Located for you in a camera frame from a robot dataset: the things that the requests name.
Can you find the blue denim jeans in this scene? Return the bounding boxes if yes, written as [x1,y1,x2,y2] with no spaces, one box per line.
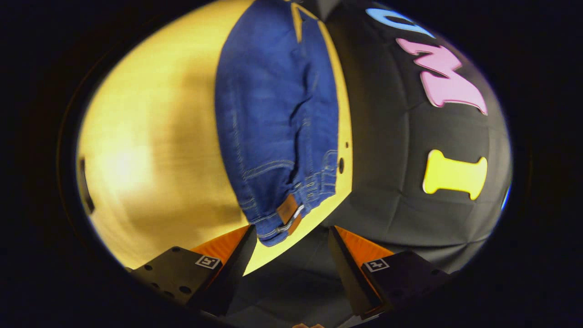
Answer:
[215,0,340,247]

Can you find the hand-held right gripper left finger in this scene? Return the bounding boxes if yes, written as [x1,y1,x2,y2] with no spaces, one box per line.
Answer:
[130,224,258,317]

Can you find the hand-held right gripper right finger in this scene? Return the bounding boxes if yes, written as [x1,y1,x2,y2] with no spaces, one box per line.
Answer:
[328,225,451,319]

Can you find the black backdrop cloth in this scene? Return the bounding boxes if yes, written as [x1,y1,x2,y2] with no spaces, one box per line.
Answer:
[228,0,513,326]

